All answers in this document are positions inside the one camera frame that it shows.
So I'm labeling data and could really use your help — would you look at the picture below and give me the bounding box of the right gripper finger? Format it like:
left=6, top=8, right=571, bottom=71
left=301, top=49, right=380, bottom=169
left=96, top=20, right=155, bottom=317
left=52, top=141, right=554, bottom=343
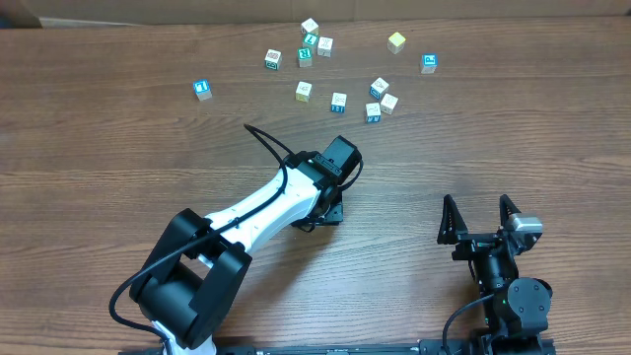
left=499, top=194, right=521, bottom=227
left=437, top=194, right=468, bottom=245

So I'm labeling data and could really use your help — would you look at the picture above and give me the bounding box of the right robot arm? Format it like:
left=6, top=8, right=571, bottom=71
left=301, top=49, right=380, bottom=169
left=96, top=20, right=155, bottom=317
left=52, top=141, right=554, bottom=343
left=437, top=194, right=555, bottom=354

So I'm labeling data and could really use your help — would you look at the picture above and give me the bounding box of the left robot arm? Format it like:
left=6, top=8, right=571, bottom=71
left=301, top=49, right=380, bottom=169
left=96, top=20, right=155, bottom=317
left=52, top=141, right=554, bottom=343
left=130, top=136, right=362, bottom=354

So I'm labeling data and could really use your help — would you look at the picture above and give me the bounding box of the blue bottom wooden block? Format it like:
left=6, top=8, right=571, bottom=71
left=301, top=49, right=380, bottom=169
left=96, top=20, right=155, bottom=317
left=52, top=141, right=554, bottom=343
left=365, top=103, right=382, bottom=123

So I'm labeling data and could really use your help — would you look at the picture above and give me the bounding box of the blue side wooden block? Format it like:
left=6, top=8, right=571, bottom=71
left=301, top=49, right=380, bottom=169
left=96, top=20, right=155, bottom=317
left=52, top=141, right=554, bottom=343
left=330, top=92, right=347, bottom=113

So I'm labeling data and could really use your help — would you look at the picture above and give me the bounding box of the yellow side wooden block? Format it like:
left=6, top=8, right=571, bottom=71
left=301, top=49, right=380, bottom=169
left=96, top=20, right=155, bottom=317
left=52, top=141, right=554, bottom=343
left=295, top=81, right=313, bottom=103

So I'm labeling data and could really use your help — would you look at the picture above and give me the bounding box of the plain tilted wooden block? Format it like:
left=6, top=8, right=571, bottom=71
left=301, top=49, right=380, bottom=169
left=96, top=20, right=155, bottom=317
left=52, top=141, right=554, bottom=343
left=380, top=94, right=398, bottom=114

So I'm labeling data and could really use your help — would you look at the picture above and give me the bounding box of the blue side tilted block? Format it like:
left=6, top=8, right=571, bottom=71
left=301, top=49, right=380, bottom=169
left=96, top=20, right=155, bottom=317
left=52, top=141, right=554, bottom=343
left=370, top=77, right=389, bottom=100

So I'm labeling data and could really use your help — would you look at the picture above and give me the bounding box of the green R letter block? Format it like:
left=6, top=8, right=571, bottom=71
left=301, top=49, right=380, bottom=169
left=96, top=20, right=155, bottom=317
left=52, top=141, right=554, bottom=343
left=297, top=47, right=313, bottom=68

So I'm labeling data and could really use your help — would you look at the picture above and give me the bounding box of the green side B block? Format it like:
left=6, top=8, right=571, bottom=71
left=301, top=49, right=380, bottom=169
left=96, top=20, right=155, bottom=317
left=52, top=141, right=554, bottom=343
left=264, top=49, right=282, bottom=71

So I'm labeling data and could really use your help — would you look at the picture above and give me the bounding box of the blue P letter block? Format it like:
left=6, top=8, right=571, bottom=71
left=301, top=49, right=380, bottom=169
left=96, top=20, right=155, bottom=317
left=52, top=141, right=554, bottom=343
left=421, top=53, right=438, bottom=74

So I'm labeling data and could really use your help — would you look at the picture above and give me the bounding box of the wooden X block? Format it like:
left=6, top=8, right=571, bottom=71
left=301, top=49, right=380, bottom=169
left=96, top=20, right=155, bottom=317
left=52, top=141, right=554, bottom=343
left=316, top=36, right=333, bottom=57

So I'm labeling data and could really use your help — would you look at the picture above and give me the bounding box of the green L letter block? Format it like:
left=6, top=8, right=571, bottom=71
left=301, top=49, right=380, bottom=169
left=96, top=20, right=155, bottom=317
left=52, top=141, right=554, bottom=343
left=302, top=33, right=319, bottom=51

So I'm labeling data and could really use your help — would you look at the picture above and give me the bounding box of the blue top letter block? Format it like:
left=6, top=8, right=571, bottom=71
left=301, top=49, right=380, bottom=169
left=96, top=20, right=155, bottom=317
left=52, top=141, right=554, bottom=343
left=193, top=79, right=213, bottom=101

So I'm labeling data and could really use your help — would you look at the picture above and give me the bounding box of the yellow top block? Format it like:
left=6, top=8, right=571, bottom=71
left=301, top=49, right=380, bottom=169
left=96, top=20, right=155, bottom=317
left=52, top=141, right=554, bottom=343
left=386, top=32, right=406, bottom=55

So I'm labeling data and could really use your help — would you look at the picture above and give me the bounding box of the top plain wooden block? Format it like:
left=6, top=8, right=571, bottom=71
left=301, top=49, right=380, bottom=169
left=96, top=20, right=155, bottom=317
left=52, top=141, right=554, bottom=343
left=301, top=18, right=319, bottom=36

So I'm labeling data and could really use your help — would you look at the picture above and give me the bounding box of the cardboard strip at back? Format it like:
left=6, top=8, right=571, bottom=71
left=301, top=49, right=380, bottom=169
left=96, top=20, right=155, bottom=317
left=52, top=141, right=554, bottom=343
left=1, top=0, right=630, bottom=28

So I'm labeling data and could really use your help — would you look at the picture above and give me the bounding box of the right black cable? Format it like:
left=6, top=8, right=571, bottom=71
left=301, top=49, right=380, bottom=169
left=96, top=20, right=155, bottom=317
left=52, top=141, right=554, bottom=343
left=441, top=293, right=496, bottom=355

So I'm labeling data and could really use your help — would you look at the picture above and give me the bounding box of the black cable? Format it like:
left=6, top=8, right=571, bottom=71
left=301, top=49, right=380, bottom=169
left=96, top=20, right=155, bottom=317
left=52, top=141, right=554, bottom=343
left=441, top=293, right=496, bottom=355
left=108, top=123, right=365, bottom=355

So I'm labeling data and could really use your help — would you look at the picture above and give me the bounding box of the left black cable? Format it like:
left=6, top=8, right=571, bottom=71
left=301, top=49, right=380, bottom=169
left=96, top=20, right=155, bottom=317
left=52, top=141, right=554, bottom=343
left=108, top=123, right=365, bottom=355

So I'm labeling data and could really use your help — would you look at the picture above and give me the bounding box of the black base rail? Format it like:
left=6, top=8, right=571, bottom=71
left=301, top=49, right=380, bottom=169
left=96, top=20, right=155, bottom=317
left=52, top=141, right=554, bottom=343
left=117, top=337, right=557, bottom=355

